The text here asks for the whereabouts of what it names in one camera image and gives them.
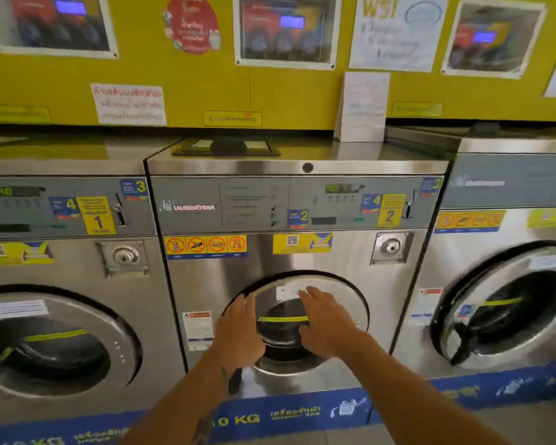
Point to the person's left hand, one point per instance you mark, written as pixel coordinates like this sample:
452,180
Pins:
236,338

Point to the person's right hand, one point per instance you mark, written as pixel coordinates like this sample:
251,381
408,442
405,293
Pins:
331,326

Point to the person's right thumb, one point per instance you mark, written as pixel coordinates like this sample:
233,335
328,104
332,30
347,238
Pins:
306,334

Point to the person's left fingers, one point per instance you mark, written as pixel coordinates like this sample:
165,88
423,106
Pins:
240,306

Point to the round steel washer door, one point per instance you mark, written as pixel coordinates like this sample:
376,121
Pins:
282,338
514,310
51,352

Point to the person's left forearm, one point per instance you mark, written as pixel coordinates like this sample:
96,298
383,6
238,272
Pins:
185,407

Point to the person's right forearm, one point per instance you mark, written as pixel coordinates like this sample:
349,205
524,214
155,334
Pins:
412,398

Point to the white warning label sticker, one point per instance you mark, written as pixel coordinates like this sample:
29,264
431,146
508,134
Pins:
426,305
197,329

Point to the orange prohibition signs sticker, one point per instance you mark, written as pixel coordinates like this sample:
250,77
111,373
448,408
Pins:
206,247
470,221

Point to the blue printed base strip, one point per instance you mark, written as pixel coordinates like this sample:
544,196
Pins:
296,412

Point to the yellow code sticker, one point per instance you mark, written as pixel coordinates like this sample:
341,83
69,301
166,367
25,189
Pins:
551,218
302,243
16,253

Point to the stainless steel washing machine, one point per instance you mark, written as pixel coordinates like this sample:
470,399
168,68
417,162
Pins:
259,199
500,189
65,217

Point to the steel coin box lock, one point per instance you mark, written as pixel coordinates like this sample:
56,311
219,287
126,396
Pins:
392,247
125,257

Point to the yellow number sticker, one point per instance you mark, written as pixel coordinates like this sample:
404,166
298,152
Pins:
391,210
96,215

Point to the black detergent drawer lid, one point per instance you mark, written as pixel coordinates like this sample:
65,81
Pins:
227,146

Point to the white sign with red text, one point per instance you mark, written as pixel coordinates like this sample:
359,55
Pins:
129,104

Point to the plain white paper sheet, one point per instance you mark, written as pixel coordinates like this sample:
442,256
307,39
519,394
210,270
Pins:
363,106

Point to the white framed machine photo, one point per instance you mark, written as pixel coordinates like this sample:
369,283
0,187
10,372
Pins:
287,30
51,23
493,39

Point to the white poster with yellow heading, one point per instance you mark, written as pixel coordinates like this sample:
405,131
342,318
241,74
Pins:
396,34

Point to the small yellow wall label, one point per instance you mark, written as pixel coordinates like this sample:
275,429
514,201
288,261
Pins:
14,113
232,119
417,109

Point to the red round wall sticker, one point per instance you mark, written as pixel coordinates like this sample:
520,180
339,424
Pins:
192,25

